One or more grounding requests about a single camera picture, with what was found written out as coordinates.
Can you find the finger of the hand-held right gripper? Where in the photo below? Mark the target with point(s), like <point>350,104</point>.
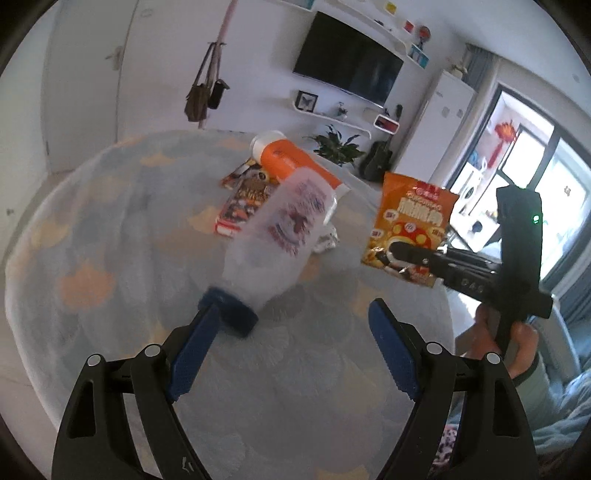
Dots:
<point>471,284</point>
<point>413,254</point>

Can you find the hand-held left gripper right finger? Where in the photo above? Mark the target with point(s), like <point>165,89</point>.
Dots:
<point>392,350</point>

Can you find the blue shelf box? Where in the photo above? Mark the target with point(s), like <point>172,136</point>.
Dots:
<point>419,54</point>

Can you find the small shelf plant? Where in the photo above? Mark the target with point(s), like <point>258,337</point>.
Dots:
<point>341,110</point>

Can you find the orange snack bag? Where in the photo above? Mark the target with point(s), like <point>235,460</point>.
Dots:
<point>411,217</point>

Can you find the clear plastic bottle blue cap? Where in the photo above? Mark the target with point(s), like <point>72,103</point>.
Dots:
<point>281,240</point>

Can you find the curved white wall shelf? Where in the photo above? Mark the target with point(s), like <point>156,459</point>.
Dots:
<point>332,121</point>

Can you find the round red shelf ornament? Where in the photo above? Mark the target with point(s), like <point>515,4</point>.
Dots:
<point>424,33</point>

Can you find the small black hanging bag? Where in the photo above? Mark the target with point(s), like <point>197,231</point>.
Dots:
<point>217,94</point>

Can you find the red hanging decoration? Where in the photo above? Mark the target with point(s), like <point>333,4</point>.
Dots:
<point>503,138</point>

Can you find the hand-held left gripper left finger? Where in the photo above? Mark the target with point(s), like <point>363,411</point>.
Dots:
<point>191,353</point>

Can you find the white and red box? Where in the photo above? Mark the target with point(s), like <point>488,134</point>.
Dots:
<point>386,123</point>

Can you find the brown hanging bag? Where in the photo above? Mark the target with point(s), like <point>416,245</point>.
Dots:
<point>197,99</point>

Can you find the green potted plant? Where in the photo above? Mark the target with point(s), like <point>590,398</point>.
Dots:
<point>334,146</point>

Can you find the red snack packet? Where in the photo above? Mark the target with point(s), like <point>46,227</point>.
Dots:
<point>242,203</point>

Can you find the orange and white bottle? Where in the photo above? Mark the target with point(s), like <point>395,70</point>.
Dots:
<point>288,157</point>

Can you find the white refrigerator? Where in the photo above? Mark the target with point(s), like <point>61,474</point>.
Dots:
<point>436,124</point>

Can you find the grey curtain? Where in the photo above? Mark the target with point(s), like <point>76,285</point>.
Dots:
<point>480,69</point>

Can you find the pink coat stand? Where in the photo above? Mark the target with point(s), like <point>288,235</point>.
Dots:
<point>220,37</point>

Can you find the white washing machine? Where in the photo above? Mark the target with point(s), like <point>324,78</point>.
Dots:
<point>471,189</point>

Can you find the blue patterned tablecloth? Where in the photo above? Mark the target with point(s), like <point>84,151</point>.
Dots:
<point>115,258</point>

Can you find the framed butterfly picture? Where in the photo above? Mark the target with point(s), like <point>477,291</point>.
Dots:
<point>307,101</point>

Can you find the yellow shelf item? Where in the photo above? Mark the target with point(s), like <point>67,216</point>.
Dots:
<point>391,7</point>

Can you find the black framed glass door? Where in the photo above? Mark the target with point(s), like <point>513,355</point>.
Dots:
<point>561,138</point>

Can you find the crumpled white wrapper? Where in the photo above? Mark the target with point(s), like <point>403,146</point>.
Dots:
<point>327,241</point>

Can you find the person's right hand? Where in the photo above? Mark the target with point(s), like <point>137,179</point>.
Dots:
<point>524,344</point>

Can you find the person's right forearm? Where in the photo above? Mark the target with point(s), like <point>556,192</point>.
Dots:
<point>535,387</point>

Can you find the light blue fluffy cloth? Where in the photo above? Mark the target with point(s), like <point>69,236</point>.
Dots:
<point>561,415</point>

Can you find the black flat television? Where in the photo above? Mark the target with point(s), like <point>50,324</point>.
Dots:
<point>348,57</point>

